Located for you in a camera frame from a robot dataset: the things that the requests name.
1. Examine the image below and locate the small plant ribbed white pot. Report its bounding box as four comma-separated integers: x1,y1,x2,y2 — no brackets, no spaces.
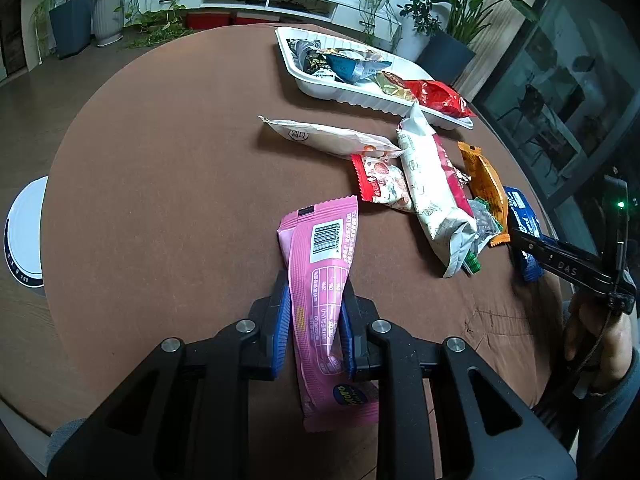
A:
92,0,133,47

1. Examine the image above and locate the person's right forearm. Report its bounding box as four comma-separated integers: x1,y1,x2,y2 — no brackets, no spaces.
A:
575,360,640,480

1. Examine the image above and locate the clear green-edged nut packet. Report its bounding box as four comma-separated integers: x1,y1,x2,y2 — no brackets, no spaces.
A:
462,197,503,275

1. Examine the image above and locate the person's right hand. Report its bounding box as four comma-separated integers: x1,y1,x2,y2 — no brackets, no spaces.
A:
562,287,637,396

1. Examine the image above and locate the red storage box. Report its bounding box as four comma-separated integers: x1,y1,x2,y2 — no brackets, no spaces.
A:
186,10,232,31

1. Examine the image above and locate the colourful picture packet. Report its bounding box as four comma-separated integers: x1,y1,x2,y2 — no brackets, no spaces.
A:
325,50,393,83

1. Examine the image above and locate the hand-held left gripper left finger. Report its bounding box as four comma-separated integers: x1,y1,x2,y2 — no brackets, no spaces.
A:
47,270,293,480

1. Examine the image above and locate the bushy plant smooth white pot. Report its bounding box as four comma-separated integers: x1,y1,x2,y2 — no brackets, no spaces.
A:
397,0,443,61

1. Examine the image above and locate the blue packet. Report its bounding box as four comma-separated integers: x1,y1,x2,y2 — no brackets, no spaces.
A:
502,186,546,282

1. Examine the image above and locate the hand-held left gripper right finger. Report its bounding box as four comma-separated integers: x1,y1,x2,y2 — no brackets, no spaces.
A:
336,277,578,480

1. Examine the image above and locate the broad-leaf plant grey pot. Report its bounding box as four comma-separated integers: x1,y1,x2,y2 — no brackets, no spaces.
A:
422,0,548,86

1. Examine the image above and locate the tall leafy plant grey pot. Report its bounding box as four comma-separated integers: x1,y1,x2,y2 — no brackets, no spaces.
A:
30,0,101,58

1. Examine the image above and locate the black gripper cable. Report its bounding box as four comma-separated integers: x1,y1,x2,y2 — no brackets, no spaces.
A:
570,305,613,376

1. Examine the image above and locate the black packet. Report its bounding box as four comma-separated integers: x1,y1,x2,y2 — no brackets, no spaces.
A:
292,40,341,83

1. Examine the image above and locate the glass sliding door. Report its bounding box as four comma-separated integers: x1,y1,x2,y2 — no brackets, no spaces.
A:
470,0,640,311

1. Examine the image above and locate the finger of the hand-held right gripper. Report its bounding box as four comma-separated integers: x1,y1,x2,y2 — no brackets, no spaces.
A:
509,227,626,293

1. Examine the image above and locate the long white red packet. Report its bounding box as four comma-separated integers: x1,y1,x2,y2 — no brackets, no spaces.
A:
396,102,478,278

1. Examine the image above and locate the beige curtain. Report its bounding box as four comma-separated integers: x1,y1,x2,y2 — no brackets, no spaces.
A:
452,0,556,106

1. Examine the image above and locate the person's left leg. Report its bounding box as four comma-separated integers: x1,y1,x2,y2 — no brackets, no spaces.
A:
47,417,91,480

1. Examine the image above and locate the pink packet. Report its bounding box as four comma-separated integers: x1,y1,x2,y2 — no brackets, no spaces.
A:
277,195,381,433

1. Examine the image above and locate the white plastic tray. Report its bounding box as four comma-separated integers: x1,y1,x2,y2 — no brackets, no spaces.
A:
275,26,475,132

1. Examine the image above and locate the gold red bar packet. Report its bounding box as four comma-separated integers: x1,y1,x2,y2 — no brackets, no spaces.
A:
375,71,416,101

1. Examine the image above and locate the orange packet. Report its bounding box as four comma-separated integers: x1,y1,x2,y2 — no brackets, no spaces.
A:
457,141,511,248

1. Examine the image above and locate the small red nut-print packet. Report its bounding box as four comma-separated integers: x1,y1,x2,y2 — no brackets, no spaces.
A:
350,152,416,211

